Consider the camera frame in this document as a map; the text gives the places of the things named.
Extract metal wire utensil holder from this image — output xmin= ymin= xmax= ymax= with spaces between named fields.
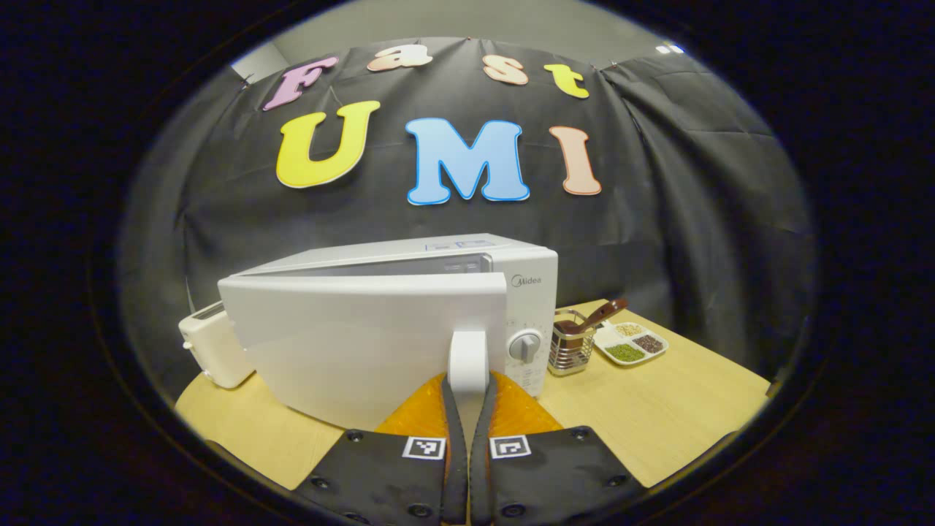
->
xmin=548 ymin=310 xmax=597 ymax=377

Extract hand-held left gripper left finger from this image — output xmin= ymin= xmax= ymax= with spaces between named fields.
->
xmin=294 ymin=373 xmax=469 ymax=526

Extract black backdrop cloth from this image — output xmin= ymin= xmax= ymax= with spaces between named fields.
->
xmin=117 ymin=37 xmax=817 ymax=399

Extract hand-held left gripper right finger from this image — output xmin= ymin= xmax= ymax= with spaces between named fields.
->
xmin=468 ymin=371 xmax=645 ymax=526

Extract white microwave oven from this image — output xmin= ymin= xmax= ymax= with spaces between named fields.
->
xmin=218 ymin=233 xmax=560 ymax=432

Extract white divided plate of grains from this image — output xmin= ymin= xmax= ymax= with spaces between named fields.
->
xmin=593 ymin=321 xmax=670 ymax=367

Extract white toaster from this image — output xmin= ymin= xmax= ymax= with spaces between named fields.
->
xmin=178 ymin=300 xmax=256 ymax=389

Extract brown spoon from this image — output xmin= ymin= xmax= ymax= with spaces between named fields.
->
xmin=555 ymin=298 xmax=630 ymax=337

